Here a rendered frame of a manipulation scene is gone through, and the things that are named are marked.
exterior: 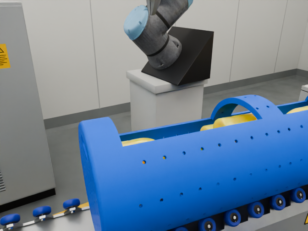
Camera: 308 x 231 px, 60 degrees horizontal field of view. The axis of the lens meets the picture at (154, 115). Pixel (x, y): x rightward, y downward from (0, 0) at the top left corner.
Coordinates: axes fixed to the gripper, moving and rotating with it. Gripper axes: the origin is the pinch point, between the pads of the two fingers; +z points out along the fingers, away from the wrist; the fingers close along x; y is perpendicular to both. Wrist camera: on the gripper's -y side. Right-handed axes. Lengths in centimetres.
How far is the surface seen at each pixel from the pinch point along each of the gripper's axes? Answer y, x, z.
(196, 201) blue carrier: -3.7, 11.9, 36.5
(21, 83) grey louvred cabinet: 38, -137, 49
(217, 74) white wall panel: -233, -304, 119
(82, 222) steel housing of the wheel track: 18, -8, 53
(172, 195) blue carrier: 1.6, 11.6, 33.5
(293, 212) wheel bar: -38, 10, 55
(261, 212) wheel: -26, 9, 50
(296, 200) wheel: -38, 9, 51
